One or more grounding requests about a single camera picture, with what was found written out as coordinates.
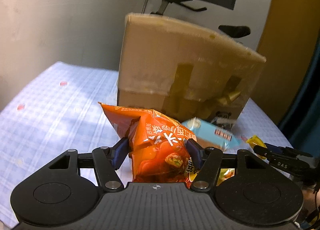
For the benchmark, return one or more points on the metal pole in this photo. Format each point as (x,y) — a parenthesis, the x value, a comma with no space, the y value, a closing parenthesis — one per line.
(144,6)

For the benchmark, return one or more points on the brown cardboard box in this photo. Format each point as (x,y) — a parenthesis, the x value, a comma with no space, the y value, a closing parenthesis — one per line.
(184,70)

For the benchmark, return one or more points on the person right hand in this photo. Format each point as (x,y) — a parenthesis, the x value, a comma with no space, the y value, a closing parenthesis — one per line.
(310,209)

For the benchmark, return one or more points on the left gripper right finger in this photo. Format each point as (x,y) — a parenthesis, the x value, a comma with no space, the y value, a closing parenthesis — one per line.
(207,162)

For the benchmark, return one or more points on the orange chip bag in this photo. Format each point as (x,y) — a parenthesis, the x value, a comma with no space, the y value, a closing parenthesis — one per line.
(157,144)

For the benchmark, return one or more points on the yellow snack bag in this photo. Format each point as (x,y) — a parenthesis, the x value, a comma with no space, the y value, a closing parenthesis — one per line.
(255,141)

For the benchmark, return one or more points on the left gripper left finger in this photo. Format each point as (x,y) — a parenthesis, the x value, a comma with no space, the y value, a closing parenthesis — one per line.
(107,160)

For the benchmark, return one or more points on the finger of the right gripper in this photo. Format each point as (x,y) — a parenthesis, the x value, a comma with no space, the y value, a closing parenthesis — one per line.
(271,153)
(286,151)

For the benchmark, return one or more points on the light blue snack pack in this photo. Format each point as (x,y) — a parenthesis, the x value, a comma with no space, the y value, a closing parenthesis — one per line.
(209,135)

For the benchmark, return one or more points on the blue plaid bed sheet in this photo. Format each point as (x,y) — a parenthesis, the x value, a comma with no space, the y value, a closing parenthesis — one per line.
(56,111)

